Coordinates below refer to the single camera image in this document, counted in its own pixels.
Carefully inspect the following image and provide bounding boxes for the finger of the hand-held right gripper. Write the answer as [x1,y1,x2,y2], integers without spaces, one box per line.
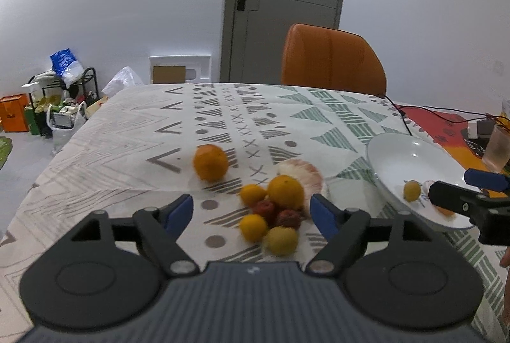
[428,180,487,218]
[464,168,510,193]

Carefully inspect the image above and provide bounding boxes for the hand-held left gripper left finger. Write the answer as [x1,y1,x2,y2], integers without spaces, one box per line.
[69,194,200,279]

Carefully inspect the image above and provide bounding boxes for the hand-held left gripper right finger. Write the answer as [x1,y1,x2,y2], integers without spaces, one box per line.
[307,193,433,276]

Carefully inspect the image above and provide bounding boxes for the small red fruit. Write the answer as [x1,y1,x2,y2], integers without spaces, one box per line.
[252,200,278,217]
[275,208,302,230]

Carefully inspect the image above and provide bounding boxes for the small yellow fruit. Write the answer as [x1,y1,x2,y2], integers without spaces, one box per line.
[402,180,422,202]

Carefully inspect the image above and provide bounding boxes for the large orange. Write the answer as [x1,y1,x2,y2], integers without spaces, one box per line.
[193,144,230,182]
[267,175,305,210]

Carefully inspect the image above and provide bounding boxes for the pink scallop shell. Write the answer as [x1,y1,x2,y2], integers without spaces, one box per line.
[276,158,330,209]

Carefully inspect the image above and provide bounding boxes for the small yellow-green fruit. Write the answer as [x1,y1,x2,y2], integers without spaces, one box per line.
[263,226,299,257]

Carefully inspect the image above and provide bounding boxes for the white plate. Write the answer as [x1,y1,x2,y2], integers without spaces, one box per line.
[367,133,479,231]

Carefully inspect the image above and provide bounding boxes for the small orange citrus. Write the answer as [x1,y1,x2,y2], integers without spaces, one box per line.
[239,213,269,243]
[240,184,268,207]

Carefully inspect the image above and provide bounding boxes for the clear glass cup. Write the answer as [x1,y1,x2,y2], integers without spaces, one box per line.
[481,124,510,172]

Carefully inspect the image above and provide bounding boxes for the red and orange mat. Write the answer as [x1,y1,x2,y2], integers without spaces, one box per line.
[396,106,510,176]

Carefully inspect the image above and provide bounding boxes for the patterned tablecloth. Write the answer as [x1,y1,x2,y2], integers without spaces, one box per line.
[0,82,510,343]

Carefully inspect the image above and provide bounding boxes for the brown cardboard box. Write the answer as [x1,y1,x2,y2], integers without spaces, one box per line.
[84,96,110,116]

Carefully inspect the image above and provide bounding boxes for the brown cardboard sheet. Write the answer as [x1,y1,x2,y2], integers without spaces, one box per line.
[153,65,186,84]

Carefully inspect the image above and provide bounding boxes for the white plastic bag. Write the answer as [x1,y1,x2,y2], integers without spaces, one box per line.
[46,101,88,156]

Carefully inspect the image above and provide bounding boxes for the clear plastic bag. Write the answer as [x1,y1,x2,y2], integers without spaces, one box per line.
[101,66,145,99]

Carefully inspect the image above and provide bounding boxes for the grey box in bag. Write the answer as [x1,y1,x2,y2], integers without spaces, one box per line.
[52,113,76,129]

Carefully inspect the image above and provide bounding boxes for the orange chair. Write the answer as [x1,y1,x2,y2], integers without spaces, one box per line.
[281,23,388,97]

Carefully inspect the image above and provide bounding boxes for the black metal rack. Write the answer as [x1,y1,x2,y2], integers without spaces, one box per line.
[28,67,99,136]

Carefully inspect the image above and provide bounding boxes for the green box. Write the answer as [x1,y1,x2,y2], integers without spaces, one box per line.
[24,105,42,135]

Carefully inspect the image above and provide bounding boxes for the yellow-green slippers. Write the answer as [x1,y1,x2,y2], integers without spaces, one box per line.
[34,96,60,113]

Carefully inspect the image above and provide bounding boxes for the green floor mat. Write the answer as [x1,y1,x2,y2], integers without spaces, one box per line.
[0,136,14,170]

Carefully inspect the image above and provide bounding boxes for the blue and white bag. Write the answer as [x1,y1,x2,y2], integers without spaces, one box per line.
[49,49,85,85]

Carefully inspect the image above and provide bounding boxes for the orange box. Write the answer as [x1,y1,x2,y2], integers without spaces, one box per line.
[0,93,30,133]

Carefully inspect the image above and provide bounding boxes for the grey door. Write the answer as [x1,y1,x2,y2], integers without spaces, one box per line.
[219,0,351,85]

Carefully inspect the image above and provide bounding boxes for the black cable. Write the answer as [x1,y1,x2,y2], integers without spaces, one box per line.
[375,93,415,136]
[398,106,510,125]

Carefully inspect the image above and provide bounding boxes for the white frame with cardboard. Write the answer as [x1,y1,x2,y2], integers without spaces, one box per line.
[149,55,211,84]

